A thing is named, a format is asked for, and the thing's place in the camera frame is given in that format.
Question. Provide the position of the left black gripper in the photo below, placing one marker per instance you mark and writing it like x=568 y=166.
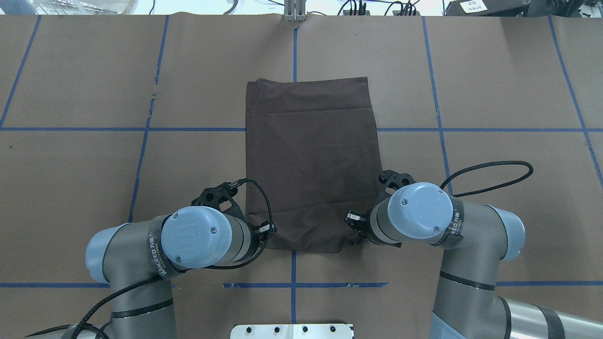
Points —
x=265 y=230

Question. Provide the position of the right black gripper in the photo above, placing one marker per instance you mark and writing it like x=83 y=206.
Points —
x=354 y=218

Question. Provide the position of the brown t-shirt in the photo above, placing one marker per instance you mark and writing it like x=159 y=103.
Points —
x=313 y=147

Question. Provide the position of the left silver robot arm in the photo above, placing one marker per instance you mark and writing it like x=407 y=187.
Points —
x=139 y=260

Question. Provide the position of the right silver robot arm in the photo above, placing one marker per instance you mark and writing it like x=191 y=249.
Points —
x=475 y=239

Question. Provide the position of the far black orange connector box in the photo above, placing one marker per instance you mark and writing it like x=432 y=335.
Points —
x=353 y=8

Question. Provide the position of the black computer case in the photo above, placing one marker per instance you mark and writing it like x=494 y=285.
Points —
x=483 y=8

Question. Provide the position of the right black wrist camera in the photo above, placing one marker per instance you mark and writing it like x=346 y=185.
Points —
x=392 y=181

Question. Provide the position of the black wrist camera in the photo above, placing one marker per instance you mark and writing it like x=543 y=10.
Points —
x=392 y=181
x=221 y=198

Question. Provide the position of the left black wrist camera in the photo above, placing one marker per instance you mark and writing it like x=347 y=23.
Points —
x=221 y=198

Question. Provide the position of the white pedestal column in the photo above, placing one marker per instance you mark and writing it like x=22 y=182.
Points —
x=293 y=331

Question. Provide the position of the aluminium frame post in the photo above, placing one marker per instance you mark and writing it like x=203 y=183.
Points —
x=295 y=11

